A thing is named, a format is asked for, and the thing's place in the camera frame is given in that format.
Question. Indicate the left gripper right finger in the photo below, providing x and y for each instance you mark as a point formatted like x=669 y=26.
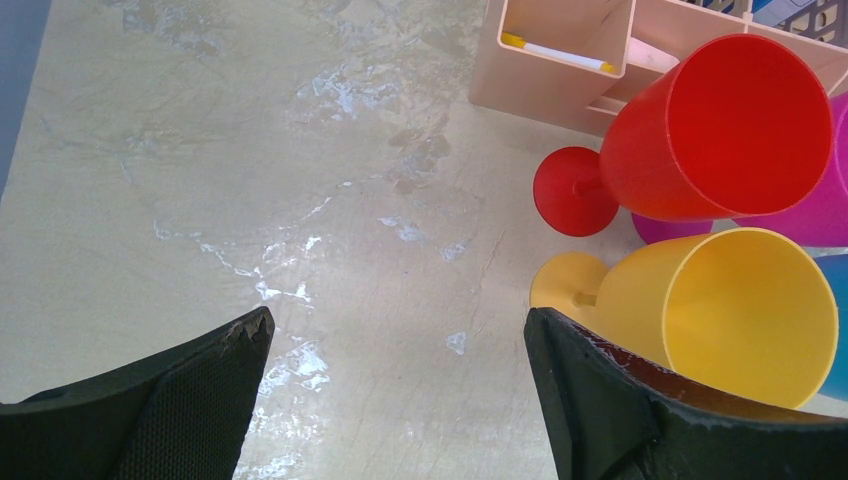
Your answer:
x=612 y=414

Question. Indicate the blue wine glass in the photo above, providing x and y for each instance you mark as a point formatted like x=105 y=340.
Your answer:
x=834 y=268

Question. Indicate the blue folder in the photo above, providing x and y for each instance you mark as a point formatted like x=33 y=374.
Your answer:
x=777 y=7

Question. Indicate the red wine glass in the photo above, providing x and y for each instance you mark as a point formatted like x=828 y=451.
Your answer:
x=578 y=191

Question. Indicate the pink wine glass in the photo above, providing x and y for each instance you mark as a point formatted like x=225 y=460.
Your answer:
x=821 y=199

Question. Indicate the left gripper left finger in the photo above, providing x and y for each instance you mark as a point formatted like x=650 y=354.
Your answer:
x=182 y=413

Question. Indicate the pink eraser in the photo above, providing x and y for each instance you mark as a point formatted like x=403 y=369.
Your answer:
x=644 y=55

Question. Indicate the yellow white pen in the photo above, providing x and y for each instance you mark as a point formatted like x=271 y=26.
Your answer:
x=591 y=63

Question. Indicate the yellow wine glass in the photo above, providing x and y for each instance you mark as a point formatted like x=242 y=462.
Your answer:
x=745 y=311

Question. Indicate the peach plastic desk organizer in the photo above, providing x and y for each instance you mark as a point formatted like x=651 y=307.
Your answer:
x=536 y=87

